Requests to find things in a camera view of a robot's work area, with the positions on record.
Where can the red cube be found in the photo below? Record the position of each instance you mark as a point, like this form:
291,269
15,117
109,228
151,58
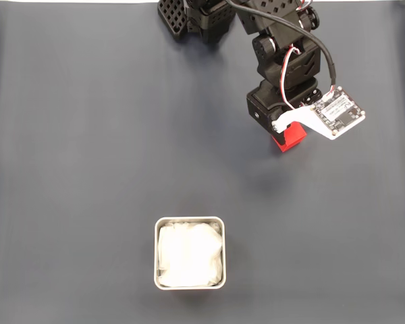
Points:
295,136

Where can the square beige box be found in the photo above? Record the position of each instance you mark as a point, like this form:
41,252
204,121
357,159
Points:
156,253

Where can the grey table mat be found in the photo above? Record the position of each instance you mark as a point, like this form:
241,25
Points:
87,135

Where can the camera board on white mount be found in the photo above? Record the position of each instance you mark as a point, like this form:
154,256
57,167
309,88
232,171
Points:
337,116

